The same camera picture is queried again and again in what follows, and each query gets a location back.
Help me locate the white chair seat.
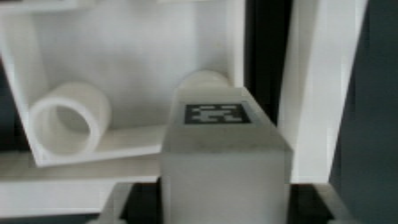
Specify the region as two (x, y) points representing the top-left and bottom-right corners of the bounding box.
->
(0, 0), (246, 167)

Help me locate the white U-shaped fence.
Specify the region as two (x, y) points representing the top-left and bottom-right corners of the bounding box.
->
(0, 0), (367, 218)

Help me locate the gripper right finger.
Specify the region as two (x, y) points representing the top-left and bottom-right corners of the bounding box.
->
(314, 184), (355, 224)

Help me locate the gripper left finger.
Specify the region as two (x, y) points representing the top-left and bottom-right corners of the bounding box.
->
(97, 183), (133, 224)

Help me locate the white chair leg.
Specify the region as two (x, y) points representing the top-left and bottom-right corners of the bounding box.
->
(159, 70), (293, 224)

